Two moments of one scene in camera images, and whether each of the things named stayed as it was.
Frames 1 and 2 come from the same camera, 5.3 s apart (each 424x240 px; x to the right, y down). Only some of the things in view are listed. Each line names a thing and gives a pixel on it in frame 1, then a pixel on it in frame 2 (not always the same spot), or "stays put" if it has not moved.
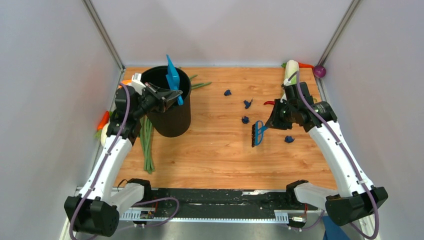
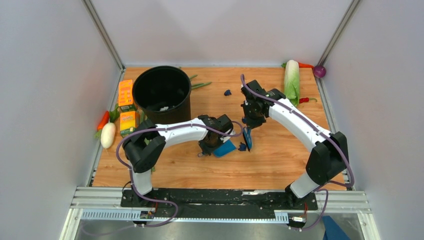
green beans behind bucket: (196, 85) stays put
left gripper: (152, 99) → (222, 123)
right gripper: (274, 122) → (250, 123)
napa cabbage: (291, 67) stays put
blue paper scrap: (289, 139) → (242, 147)
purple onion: (319, 71) stays put
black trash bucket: (175, 121) stays put
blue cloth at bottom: (333, 231) stays put
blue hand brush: (258, 130) → (247, 135)
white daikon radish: (103, 134) stays put
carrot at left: (104, 120) stays put
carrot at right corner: (303, 65) stays put
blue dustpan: (173, 78) → (225, 148)
